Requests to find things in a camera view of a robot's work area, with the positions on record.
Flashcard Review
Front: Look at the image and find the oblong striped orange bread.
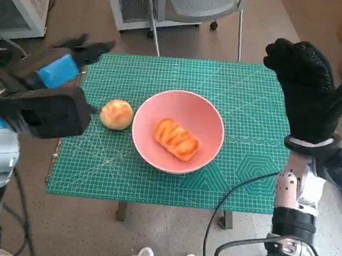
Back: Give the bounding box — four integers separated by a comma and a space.
151, 116, 203, 164

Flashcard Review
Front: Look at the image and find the green cutting mat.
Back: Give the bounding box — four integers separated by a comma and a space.
45, 43, 299, 217

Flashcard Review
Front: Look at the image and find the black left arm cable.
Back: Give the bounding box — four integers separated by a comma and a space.
0, 166, 45, 256

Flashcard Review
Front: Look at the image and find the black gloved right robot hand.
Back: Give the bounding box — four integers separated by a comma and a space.
255, 36, 342, 148

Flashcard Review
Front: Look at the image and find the grey mesh chair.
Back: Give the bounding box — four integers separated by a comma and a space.
138, 0, 247, 64

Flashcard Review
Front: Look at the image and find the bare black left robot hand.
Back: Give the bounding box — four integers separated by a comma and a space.
6, 27, 117, 105

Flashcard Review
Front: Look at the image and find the office chair with casters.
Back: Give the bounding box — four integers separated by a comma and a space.
0, 28, 30, 69

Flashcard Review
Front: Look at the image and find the small white perforated cabinet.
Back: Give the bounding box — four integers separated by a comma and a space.
100, 0, 204, 39

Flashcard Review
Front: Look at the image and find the pink bowl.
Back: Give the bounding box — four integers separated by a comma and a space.
128, 86, 229, 179

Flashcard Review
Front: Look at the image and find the dark table leg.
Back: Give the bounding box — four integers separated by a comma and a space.
115, 201, 128, 222
221, 210, 235, 230

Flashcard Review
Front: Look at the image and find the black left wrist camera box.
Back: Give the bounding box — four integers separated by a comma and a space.
0, 79, 102, 145

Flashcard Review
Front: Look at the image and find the round bread bun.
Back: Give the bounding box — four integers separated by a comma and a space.
98, 97, 136, 132

